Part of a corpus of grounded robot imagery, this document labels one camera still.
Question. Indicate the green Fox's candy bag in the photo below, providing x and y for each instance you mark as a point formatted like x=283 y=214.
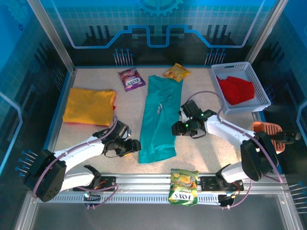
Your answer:
x=183 y=187

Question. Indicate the white plastic basket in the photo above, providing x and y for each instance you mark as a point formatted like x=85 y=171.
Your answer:
x=237 y=68

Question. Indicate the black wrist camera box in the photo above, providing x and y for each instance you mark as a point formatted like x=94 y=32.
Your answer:
x=192 y=109
x=120 y=129

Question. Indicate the orange yellow snack bag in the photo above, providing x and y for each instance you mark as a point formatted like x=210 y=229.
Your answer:
x=176 y=72

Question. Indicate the aluminium frame post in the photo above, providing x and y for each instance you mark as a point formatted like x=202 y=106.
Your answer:
x=265 y=31
x=53 y=36

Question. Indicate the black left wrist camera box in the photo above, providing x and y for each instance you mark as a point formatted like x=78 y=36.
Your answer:
x=120 y=129

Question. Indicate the orange plastic rack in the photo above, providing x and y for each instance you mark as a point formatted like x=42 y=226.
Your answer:
x=261 y=128

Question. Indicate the crumpled red t-shirt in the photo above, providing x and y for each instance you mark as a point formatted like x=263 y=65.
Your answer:
x=237 y=92

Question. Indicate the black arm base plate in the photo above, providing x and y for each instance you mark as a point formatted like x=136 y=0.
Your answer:
x=108 y=182
x=208 y=183

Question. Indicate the small controller board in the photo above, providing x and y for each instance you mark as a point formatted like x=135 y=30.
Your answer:
x=90 y=196
x=225 y=200

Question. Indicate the teal t-shirt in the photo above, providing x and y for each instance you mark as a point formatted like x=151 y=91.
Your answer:
x=158 y=131

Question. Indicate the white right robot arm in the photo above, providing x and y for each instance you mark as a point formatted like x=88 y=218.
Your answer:
x=225 y=128

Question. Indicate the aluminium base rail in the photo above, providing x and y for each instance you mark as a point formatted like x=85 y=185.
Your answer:
x=144 y=179

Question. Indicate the folded yellow t-shirt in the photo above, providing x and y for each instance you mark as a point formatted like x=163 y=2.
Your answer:
x=88 y=105

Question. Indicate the purple Fox's candy bag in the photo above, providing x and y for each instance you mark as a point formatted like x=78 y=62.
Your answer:
x=132 y=80

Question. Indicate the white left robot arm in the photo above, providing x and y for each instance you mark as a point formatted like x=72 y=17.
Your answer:
x=79 y=151

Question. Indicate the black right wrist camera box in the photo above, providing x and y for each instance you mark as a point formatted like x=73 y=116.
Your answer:
x=192 y=109

